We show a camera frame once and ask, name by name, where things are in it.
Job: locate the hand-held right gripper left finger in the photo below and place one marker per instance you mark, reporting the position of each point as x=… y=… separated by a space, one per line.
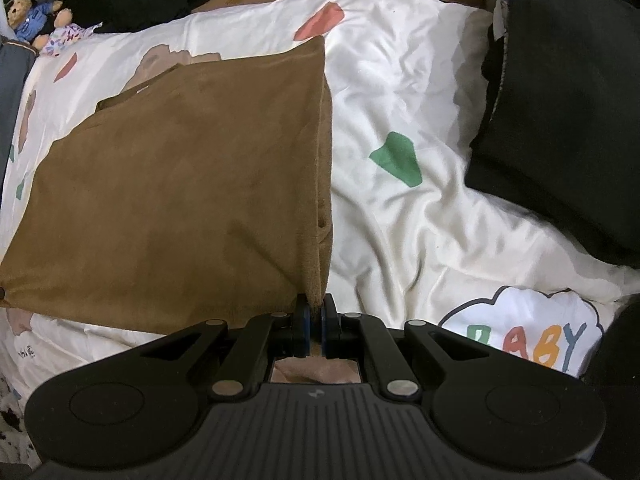
x=301 y=325

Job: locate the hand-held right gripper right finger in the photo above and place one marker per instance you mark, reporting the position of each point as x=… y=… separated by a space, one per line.
x=328 y=325

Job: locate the brown printed t-shirt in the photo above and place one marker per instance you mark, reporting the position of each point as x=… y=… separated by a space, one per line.
x=175 y=185

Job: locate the white bear print blanket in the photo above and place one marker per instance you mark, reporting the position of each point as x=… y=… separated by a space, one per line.
x=400 y=85

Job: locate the speckled white sheet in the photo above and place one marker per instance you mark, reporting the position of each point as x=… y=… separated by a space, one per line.
x=12 y=425

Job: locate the folded black clothing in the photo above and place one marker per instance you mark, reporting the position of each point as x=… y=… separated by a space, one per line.
x=560 y=110

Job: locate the floral print cloth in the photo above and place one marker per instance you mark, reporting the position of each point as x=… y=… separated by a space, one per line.
x=62 y=40

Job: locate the grey pillow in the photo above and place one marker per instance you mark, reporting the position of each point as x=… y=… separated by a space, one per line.
x=12 y=90

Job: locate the teddy bear in blue shirt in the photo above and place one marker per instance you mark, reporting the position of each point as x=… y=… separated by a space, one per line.
x=30 y=17

